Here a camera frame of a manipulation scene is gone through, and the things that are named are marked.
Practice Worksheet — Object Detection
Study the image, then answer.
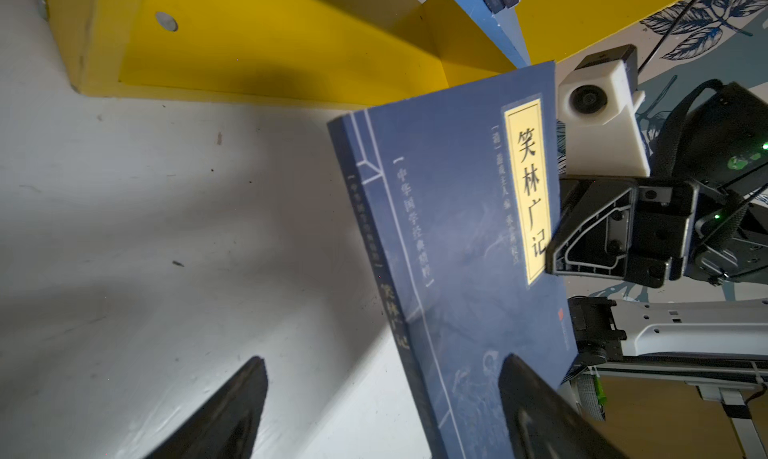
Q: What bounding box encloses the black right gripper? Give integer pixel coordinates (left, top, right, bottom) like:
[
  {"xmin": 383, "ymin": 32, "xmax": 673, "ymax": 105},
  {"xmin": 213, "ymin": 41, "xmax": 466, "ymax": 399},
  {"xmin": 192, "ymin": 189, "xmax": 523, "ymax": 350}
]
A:
[{"xmin": 545, "ymin": 177, "xmax": 699, "ymax": 288}]

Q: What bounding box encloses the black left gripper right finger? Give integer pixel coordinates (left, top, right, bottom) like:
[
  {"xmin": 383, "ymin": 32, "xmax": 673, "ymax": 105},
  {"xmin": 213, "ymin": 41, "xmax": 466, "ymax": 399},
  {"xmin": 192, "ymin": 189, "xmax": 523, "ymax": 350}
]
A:
[{"xmin": 498, "ymin": 354, "xmax": 625, "ymax": 459}]

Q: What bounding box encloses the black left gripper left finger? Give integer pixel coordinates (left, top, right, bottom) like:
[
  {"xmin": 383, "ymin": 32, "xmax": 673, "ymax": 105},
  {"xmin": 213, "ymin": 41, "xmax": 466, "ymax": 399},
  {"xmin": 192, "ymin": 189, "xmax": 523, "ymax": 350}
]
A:
[{"xmin": 148, "ymin": 356, "xmax": 268, "ymax": 458}]

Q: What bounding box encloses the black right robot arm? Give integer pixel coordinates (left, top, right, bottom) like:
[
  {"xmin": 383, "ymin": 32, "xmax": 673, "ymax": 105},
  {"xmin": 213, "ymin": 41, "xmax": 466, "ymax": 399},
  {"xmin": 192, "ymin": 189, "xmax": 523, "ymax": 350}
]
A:
[{"xmin": 546, "ymin": 79, "xmax": 767, "ymax": 370}]

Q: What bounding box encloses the yellow shelf with coloured boards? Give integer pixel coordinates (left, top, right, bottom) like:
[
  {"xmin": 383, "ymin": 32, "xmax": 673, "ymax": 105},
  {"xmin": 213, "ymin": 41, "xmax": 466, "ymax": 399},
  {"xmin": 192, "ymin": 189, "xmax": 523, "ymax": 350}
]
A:
[{"xmin": 38, "ymin": 0, "xmax": 678, "ymax": 108}]

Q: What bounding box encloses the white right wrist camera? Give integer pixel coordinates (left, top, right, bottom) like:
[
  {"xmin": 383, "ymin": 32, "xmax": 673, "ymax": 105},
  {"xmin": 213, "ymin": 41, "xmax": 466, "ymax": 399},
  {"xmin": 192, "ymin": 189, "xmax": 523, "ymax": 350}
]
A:
[{"xmin": 557, "ymin": 44, "xmax": 651, "ymax": 177}]

